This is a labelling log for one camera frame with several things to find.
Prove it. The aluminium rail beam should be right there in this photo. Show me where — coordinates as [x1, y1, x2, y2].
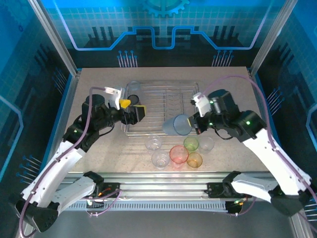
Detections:
[32, 172, 298, 199]

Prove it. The red plastic cup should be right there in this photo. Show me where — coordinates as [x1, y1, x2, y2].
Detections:
[169, 145, 189, 167]

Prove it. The grey smoked plastic cup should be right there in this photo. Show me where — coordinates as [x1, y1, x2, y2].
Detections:
[127, 93, 142, 108]

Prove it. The steel front panel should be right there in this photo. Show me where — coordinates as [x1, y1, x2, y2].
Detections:
[14, 193, 313, 238]

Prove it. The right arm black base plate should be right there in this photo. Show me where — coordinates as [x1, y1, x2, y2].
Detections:
[207, 182, 253, 199]

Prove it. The orange plastic cup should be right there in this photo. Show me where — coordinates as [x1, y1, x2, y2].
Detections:
[186, 152, 204, 169]

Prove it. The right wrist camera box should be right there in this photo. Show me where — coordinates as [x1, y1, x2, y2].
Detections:
[190, 92, 212, 117]

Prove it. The aluminium frame post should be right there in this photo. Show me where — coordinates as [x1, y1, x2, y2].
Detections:
[249, 0, 299, 76]
[27, 0, 78, 76]

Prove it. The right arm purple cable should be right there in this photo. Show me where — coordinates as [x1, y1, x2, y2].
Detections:
[198, 75, 317, 230]

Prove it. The green plastic cup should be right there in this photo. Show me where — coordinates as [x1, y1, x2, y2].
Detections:
[183, 136, 200, 152]

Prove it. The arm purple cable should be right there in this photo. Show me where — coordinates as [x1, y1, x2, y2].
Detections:
[198, 75, 317, 230]
[18, 86, 124, 238]

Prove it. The slotted grey cable duct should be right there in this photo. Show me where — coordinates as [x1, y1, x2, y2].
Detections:
[59, 202, 228, 212]

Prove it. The metal wire dish rack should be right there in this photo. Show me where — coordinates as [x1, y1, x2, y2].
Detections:
[121, 80, 200, 137]

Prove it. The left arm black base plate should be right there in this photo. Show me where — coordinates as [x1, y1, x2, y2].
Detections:
[75, 182, 121, 199]

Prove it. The blue plastic cup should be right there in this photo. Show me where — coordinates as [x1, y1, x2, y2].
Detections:
[161, 114, 193, 136]

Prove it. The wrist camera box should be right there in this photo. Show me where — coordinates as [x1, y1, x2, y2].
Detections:
[190, 92, 212, 117]
[104, 86, 124, 110]

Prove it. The clear plastic cup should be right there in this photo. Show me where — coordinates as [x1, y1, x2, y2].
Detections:
[145, 137, 163, 152]
[151, 150, 170, 169]
[198, 136, 215, 153]
[127, 80, 142, 93]

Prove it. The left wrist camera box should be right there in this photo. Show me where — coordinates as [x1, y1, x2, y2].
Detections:
[104, 86, 124, 110]

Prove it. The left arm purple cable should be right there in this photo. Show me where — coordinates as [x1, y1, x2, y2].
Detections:
[18, 86, 124, 238]

